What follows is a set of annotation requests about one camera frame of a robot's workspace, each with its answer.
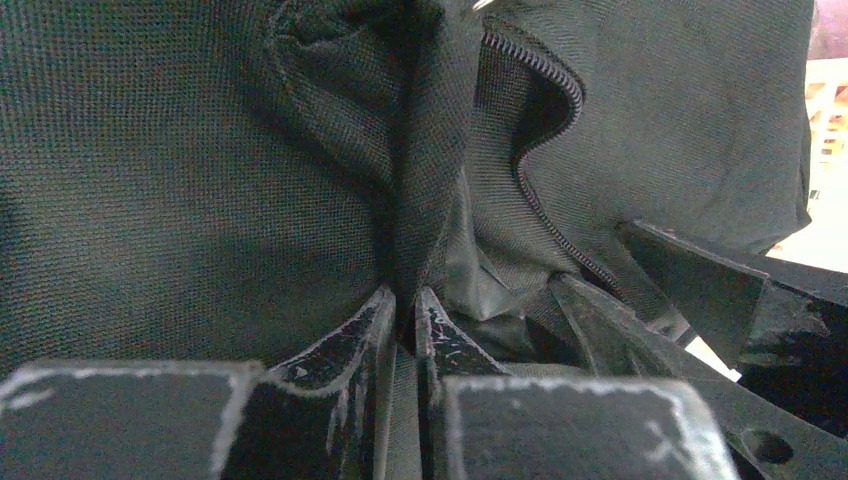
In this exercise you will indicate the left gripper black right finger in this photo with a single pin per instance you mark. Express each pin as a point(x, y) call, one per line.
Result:
point(479, 421)

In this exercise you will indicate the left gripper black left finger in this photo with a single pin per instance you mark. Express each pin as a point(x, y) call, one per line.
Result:
point(316, 415)

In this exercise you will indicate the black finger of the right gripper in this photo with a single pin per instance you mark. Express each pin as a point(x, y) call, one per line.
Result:
point(752, 310)
point(762, 436)

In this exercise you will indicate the black student backpack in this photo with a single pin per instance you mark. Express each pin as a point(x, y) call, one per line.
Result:
point(230, 181)

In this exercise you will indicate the orange plastic file organizer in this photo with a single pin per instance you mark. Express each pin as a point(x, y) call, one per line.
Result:
point(826, 104)

